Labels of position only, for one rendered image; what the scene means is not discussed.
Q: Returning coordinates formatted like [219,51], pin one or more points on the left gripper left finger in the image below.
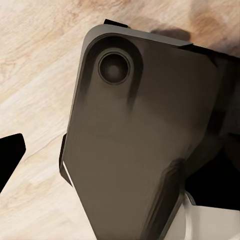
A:
[12,149]

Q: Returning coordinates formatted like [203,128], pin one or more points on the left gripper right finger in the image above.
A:
[232,149]

